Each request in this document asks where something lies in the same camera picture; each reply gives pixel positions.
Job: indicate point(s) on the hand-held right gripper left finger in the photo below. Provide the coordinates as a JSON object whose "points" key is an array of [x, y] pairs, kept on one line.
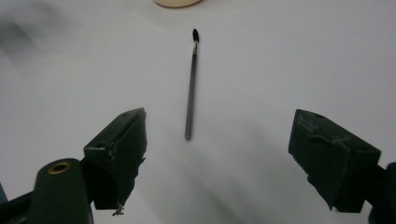
{"points": [[124, 149]]}

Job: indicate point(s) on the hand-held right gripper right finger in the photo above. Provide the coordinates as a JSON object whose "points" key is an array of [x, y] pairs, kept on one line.
{"points": [[330, 161]]}

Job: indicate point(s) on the thin black-tipped brush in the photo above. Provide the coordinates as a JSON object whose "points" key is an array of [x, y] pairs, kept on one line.
{"points": [[191, 93]]}

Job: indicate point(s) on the cream ribbed brush holder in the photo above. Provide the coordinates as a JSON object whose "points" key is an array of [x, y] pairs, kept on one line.
{"points": [[177, 2]]}

